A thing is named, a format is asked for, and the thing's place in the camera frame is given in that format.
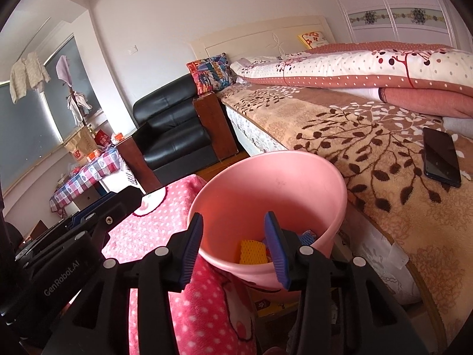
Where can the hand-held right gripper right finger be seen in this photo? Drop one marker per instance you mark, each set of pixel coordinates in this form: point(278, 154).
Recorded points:
point(277, 251)

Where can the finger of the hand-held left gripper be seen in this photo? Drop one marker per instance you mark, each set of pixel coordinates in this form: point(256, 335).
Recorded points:
point(87, 214)
point(118, 207)

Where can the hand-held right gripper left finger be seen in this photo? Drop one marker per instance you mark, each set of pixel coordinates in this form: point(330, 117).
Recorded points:
point(192, 251)

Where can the yellow foam net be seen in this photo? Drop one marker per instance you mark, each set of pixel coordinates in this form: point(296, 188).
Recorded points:
point(253, 253)

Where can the blue foam net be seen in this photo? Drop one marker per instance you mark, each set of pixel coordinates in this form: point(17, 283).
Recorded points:
point(308, 238)

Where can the pink plastic bin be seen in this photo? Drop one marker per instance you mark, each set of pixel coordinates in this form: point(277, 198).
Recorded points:
point(266, 181)

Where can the white drawer bench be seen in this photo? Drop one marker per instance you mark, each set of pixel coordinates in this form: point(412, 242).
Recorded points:
point(85, 199)

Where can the white side table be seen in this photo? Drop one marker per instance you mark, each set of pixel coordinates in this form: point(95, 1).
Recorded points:
point(112, 183)

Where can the checkered tablecloth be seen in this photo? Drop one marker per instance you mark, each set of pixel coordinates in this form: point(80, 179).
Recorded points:
point(81, 177)

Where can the yellow cardboard box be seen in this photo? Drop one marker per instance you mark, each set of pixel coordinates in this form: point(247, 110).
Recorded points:
point(273, 303)

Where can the orange packet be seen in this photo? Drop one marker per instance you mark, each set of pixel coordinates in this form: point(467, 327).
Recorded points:
point(94, 154)

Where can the orange tissue box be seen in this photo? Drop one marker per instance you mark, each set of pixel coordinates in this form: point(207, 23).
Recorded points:
point(118, 137)

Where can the brown paper bag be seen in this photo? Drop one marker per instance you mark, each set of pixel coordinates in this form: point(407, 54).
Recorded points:
point(79, 144)

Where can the red gift bag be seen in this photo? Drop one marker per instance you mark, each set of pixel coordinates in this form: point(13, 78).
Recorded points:
point(102, 138)

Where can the black leather armchair wooden sides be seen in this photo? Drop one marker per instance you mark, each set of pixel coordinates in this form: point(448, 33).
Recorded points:
point(170, 125)

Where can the wide grey roller blind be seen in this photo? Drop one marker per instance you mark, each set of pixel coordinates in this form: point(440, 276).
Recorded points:
point(29, 137)

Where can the white hanging garment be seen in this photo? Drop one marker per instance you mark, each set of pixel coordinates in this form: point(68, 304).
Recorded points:
point(79, 105)

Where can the wooden coat rack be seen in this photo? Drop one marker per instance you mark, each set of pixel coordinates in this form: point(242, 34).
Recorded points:
point(71, 88)

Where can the narrow grey roller blind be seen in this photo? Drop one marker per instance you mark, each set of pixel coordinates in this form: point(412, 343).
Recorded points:
point(87, 77)

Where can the bed with patterned bedding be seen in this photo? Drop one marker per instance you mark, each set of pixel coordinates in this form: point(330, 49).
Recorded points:
point(369, 137)

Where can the pink hanging cloth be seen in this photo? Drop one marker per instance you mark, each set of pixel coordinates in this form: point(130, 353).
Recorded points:
point(64, 68)

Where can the cream knitted sweater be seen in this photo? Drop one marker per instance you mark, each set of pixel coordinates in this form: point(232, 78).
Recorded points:
point(27, 75)

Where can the colourful printed cushion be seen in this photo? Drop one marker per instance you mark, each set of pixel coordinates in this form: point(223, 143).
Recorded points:
point(210, 74)

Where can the black smartphone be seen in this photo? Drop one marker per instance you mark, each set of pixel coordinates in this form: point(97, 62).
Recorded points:
point(441, 159)

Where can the pink white dotted quilt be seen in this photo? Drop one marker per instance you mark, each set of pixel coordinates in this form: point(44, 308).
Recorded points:
point(351, 66)

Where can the yellow flowered pillow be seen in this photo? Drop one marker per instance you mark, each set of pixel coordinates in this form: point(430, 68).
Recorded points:
point(313, 39)

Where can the cream bed headboard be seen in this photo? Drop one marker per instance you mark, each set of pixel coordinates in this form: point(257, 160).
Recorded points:
point(258, 37)

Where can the white wardrobe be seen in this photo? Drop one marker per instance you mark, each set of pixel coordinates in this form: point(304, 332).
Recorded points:
point(388, 29)

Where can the white wall socket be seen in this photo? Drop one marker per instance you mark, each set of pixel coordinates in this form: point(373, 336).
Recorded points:
point(132, 48)

